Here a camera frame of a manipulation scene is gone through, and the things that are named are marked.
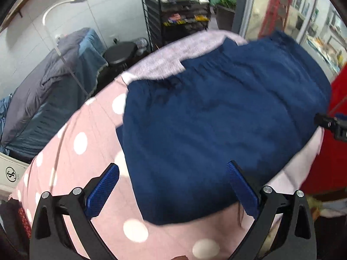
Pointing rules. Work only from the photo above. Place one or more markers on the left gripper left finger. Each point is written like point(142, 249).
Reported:
point(50, 238)

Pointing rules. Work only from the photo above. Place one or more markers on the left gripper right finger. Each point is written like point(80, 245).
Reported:
point(295, 238)

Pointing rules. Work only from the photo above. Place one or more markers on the navy blue garment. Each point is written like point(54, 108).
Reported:
point(253, 104)

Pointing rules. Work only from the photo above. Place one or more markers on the pink polka dot bedsheet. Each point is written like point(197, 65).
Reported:
point(88, 143)

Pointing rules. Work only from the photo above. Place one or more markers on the red metal ladder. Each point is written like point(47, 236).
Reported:
point(275, 18)

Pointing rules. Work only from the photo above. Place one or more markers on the green potted plant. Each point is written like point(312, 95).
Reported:
point(224, 12)

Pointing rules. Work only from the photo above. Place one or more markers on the black round stool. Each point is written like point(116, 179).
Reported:
point(119, 58)

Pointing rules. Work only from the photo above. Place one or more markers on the black wire shelf rack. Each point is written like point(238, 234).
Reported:
point(170, 20)

